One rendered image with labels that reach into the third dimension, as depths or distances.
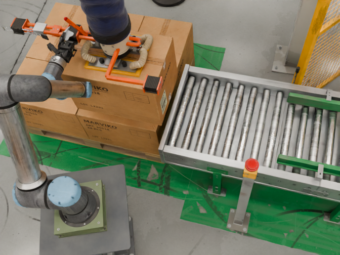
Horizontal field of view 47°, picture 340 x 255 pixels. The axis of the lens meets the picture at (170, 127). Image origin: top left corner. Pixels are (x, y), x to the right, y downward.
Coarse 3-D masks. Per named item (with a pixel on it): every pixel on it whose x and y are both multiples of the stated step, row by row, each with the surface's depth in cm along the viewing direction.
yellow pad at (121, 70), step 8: (96, 56) 232; (104, 56) 232; (88, 64) 230; (96, 64) 229; (120, 64) 227; (128, 64) 226; (112, 72) 227; (120, 72) 225; (128, 72) 224; (136, 72) 224
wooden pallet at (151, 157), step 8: (192, 64) 346; (32, 128) 327; (48, 136) 333; (56, 136) 332; (64, 136) 332; (72, 136) 317; (80, 144) 328; (88, 144) 323; (96, 144) 318; (104, 144) 325; (120, 152) 320; (128, 152) 319; (136, 152) 319; (144, 152) 305; (152, 160) 315; (160, 160) 310
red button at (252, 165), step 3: (249, 159) 198; (252, 159) 198; (255, 159) 198; (246, 162) 197; (249, 162) 197; (252, 162) 197; (255, 162) 197; (258, 162) 197; (246, 165) 196; (249, 165) 196; (252, 165) 196; (255, 165) 196; (258, 165) 197; (246, 168) 196; (249, 168) 196; (252, 168) 195; (255, 168) 195; (249, 171) 196; (252, 171) 196; (255, 171) 196
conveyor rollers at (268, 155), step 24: (216, 96) 277; (240, 96) 274; (264, 96) 272; (192, 120) 268; (216, 120) 267; (264, 120) 264; (288, 120) 261; (168, 144) 261; (216, 144) 258; (240, 144) 256; (288, 144) 254; (312, 144) 252
